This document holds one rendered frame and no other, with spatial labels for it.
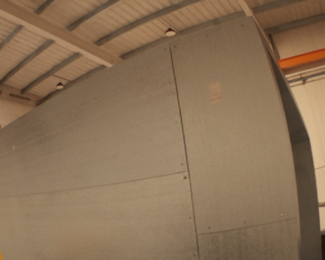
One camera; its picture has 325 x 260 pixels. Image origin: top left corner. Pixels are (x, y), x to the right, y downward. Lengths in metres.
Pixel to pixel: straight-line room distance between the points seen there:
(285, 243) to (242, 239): 0.17
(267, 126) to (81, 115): 0.91
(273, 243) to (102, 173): 0.83
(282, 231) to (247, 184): 0.23
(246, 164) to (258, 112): 0.19
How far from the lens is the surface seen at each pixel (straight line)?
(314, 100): 9.79
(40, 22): 8.79
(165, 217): 1.22
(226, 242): 1.13
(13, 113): 13.00
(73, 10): 8.85
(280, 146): 1.06
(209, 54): 1.23
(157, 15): 9.07
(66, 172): 1.60
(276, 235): 1.07
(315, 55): 9.81
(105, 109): 1.44
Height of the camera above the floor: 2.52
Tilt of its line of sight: 14 degrees up
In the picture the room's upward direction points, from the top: 7 degrees counter-clockwise
